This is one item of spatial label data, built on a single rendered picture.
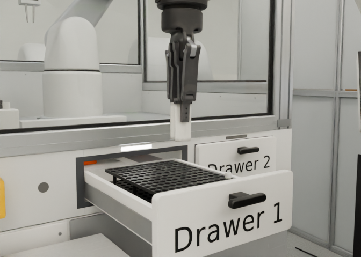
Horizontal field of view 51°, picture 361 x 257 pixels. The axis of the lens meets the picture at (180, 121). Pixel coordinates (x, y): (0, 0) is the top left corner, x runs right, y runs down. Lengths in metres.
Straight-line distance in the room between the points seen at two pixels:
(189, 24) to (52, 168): 0.41
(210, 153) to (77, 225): 0.38
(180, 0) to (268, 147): 0.61
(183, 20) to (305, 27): 2.16
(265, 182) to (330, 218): 2.06
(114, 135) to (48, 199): 0.20
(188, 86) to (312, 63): 2.11
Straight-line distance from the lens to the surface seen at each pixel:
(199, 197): 0.59
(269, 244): 1.28
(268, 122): 1.17
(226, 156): 1.04
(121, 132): 0.87
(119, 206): 0.71
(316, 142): 2.72
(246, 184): 0.65
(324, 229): 2.80
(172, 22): 0.68
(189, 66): 0.65
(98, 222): 0.90
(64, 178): 0.85
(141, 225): 0.64
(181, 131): 0.69
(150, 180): 0.75
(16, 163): 0.82
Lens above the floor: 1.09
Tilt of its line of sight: 6 degrees down
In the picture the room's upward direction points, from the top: straight up
